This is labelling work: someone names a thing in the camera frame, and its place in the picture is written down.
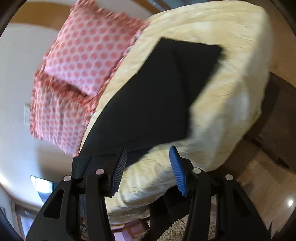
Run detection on cream yellow bedspread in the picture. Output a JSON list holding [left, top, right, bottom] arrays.
[[87, 1, 273, 227]]

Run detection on dark wooden furniture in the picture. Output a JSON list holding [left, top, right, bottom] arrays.
[[244, 73, 295, 172]]

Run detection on window with dark frame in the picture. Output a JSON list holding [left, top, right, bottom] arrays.
[[30, 175, 58, 198]]

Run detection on pink polka dot pillow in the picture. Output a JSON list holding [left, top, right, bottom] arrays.
[[45, 1, 144, 97], [30, 70, 97, 157]]

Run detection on beige shaggy rug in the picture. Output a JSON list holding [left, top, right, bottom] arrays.
[[136, 218, 218, 241]]

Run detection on rear pink polka dot pillow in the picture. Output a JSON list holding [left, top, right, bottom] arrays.
[[30, 70, 97, 157]]

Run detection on black pants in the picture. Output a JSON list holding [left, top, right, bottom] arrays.
[[72, 38, 222, 178]]

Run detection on front pink polka dot pillow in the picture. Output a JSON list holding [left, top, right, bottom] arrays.
[[45, 1, 144, 97]]

